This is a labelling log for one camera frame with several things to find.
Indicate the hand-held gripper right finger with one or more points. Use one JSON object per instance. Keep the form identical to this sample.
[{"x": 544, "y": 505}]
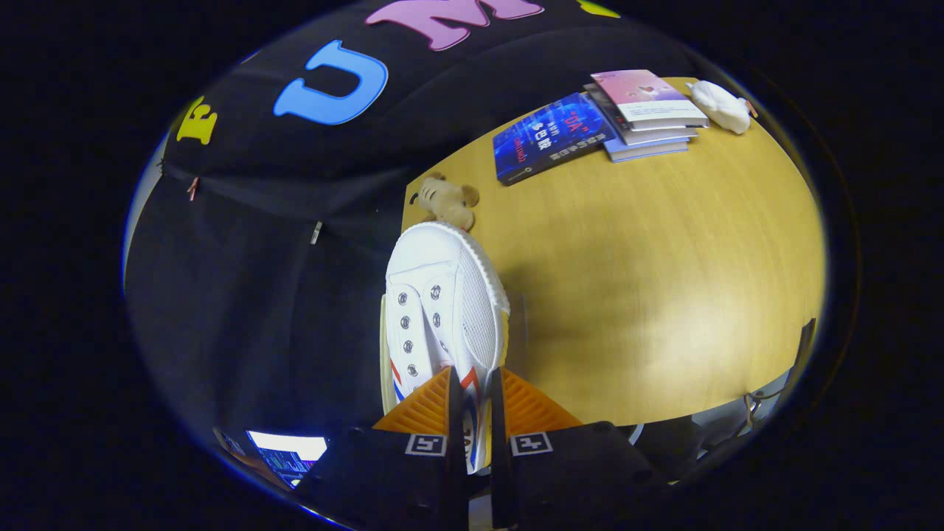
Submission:
[{"x": 500, "y": 457}]

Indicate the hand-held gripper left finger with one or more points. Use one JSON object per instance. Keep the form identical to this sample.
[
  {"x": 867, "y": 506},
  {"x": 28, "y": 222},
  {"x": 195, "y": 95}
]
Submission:
[{"x": 456, "y": 457}]

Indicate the white shoe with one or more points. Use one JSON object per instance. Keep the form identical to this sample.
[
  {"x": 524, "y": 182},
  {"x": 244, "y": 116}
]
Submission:
[
  {"x": 450, "y": 273},
  {"x": 384, "y": 346}
]

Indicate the computer monitor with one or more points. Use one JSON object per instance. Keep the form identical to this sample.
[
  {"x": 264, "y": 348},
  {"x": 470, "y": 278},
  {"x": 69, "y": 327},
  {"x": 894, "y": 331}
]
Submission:
[{"x": 287, "y": 451}]

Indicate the beige plush toy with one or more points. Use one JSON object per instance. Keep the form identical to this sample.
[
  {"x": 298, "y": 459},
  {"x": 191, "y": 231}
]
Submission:
[{"x": 446, "y": 200}]

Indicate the silver cloth clip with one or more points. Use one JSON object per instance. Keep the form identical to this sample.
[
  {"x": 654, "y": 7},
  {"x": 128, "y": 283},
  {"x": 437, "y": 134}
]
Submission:
[{"x": 316, "y": 232}]

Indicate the black flat object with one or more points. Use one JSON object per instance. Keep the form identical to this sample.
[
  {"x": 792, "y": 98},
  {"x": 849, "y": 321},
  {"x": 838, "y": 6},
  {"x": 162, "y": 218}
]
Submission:
[{"x": 807, "y": 343}]

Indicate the light blue book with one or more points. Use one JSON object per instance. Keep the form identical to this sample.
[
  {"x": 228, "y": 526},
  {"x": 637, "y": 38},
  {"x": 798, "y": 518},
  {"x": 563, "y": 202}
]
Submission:
[{"x": 645, "y": 151}]

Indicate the copper cloth clip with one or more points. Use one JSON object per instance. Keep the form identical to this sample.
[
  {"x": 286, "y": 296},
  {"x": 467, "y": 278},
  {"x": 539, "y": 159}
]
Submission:
[{"x": 192, "y": 189}]

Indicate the pink book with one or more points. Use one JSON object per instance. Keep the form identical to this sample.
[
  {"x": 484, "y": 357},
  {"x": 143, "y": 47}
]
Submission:
[{"x": 641, "y": 92}]

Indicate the white plush toy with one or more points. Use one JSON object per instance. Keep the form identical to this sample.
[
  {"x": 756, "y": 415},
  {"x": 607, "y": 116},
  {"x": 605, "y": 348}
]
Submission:
[{"x": 719, "y": 107}]

